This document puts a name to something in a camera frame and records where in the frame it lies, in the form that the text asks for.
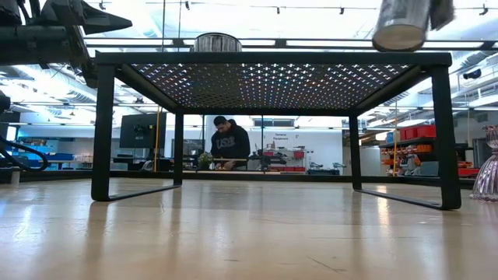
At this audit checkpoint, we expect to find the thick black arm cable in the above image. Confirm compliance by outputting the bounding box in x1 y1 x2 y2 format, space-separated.
0 133 51 173

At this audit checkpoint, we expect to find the black perforated metal shelf riser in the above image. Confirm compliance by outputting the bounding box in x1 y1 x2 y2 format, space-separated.
90 51 463 212

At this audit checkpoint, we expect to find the light wooden workbench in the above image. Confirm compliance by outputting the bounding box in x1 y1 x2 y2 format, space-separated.
181 156 282 174

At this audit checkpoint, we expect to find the cart with red bins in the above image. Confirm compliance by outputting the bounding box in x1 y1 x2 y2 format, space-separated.
263 149 307 173

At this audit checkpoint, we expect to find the black computer monitor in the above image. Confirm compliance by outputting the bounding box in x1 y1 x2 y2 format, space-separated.
118 112 168 150

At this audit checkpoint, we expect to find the storage bin rack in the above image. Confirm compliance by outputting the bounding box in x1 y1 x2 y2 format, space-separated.
378 124 481 179

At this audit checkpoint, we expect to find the silver lidded candle tin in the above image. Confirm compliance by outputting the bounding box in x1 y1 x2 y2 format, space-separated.
371 0 433 53
193 32 243 53

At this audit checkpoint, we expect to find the black aluminium table frame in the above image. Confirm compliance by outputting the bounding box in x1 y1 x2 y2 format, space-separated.
0 169 477 191

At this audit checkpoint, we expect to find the person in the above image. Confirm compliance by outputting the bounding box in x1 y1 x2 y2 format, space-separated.
209 115 252 171

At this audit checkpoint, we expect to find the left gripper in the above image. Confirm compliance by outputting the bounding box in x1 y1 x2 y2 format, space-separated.
0 0 133 89

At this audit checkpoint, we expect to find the small leafy potted plant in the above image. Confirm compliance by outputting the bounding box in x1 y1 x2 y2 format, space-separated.
196 151 215 171

